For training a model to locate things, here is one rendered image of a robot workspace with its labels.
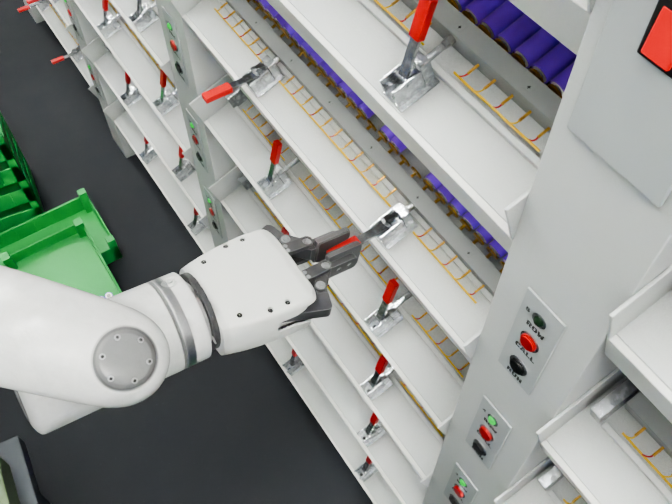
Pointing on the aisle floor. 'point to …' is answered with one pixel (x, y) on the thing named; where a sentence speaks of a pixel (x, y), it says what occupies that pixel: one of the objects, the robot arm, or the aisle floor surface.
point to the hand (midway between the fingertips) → (335, 252)
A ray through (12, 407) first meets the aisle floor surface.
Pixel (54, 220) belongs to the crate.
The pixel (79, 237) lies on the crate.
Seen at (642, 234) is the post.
